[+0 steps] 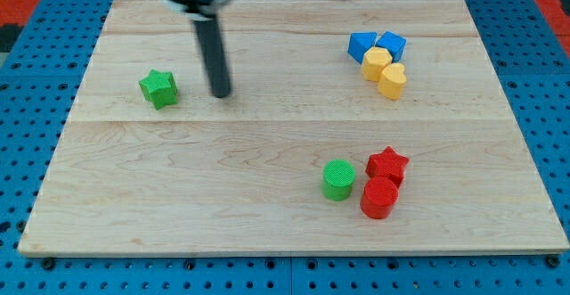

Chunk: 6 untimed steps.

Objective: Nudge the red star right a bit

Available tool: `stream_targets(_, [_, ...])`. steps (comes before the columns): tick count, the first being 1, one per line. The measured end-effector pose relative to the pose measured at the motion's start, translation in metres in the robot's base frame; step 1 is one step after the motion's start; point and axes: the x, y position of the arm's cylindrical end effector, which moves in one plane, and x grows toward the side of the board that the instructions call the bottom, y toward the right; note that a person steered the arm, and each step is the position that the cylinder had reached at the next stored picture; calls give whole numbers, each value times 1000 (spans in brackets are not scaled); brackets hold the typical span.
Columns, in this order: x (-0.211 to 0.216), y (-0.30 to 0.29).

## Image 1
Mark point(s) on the red star block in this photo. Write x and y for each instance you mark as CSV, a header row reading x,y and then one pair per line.
x,y
388,163

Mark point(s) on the green star block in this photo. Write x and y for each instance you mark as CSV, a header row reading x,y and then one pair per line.
x,y
159,88

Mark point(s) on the green cylinder block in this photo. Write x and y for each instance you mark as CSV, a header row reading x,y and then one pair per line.
x,y
337,180

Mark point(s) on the light wooden board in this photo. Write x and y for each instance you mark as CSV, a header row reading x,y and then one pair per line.
x,y
242,176

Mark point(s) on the red cylinder block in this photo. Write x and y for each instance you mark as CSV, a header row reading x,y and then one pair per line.
x,y
379,196

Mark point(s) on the yellow hexagon block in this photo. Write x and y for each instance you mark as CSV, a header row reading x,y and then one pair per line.
x,y
373,62

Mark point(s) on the blue triangle block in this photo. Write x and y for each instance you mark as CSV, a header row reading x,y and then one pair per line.
x,y
359,43

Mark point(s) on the yellow heart block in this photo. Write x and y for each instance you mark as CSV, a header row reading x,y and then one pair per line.
x,y
392,81

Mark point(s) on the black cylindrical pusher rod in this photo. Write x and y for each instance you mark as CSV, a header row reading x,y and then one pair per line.
x,y
211,46

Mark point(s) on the blue cube block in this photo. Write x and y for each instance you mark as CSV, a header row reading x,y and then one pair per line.
x,y
394,43

